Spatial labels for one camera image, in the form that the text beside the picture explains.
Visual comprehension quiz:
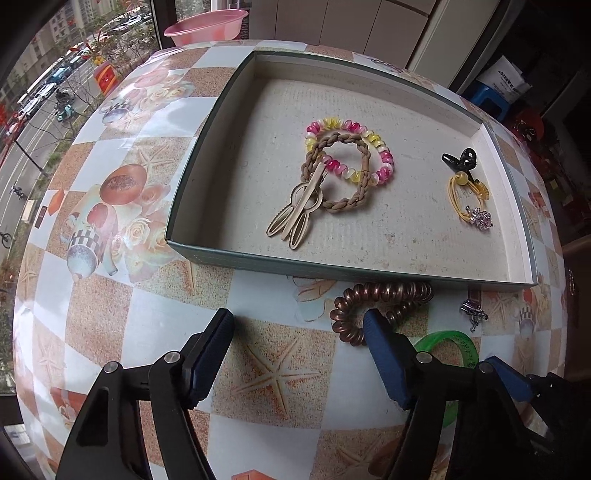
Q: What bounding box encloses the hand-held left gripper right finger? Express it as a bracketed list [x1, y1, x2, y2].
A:
[362, 308, 550, 480]

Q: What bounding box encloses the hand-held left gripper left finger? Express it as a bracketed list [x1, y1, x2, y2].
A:
[55, 308, 235, 480]

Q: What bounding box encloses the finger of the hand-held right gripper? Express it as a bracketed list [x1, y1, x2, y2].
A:
[485, 356, 569, 439]

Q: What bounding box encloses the green translucent bracelet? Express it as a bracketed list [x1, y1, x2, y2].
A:
[413, 330, 479, 428]

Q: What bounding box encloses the brown spiral hair tie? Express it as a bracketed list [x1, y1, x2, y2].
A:
[330, 281, 434, 346]

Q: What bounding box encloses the yellow hair tie with charm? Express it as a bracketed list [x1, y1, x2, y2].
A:
[449, 171, 494, 232]

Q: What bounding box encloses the beige braided rabbit hair tie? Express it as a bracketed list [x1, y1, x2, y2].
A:
[267, 131, 372, 252]

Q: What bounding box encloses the shallow green cardboard box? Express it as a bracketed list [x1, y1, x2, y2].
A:
[165, 50, 540, 291]

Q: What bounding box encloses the black claw hair clip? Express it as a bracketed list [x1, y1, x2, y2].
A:
[442, 148, 476, 172]

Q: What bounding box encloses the pink yellow bead bracelet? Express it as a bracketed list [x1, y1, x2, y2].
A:
[305, 117, 395, 185]

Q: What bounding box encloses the silver rhinestone hair clip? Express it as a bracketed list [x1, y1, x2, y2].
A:
[459, 299, 488, 333]

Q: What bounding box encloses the checkered printed tablecloth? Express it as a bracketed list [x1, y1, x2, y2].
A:
[14, 39, 571, 480]

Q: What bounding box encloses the red plastic stool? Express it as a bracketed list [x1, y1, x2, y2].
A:
[512, 111, 546, 139]

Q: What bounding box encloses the blue plastic stool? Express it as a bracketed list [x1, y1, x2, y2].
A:
[471, 83, 511, 121]

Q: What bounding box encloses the white printed bag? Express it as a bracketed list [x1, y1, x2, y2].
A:
[482, 55, 532, 104]

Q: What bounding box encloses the pink plastic basin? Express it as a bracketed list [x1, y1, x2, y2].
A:
[164, 9, 249, 47]

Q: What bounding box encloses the white kitchen cabinet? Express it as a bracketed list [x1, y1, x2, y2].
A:
[245, 0, 499, 84]

